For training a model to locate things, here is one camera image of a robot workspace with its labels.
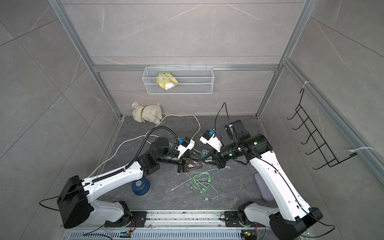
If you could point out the white plush teddy bear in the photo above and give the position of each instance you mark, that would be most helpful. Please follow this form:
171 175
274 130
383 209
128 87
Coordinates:
150 113

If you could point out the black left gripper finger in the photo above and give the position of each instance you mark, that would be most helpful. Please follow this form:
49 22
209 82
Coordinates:
192 167
193 162

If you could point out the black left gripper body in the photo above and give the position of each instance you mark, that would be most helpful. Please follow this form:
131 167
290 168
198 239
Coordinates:
180 163

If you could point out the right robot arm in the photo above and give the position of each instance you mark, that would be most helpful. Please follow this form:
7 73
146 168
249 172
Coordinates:
293 215

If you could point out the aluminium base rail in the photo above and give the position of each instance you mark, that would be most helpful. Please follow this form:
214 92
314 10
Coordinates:
175 225

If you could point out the black wire hook rack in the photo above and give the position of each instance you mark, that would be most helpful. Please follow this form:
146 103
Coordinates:
315 136

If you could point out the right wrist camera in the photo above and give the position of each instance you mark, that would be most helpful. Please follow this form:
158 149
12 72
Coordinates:
209 137

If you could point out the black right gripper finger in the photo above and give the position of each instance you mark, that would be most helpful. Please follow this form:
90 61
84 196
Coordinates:
209 161
207 156

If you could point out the white wire wall basket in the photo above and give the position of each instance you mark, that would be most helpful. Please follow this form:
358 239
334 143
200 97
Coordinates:
192 80

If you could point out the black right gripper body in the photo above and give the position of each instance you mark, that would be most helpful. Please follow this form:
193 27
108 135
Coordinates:
226 153

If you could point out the yellow packet in basket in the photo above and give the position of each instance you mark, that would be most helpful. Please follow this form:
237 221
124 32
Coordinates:
166 81

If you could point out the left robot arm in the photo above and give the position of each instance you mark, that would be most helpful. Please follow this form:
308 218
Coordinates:
79 201

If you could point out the purple glasses case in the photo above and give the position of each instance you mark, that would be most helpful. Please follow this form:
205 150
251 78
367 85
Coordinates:
263 188

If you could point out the teal power strip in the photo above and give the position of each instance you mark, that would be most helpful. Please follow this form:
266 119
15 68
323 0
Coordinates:
204 153

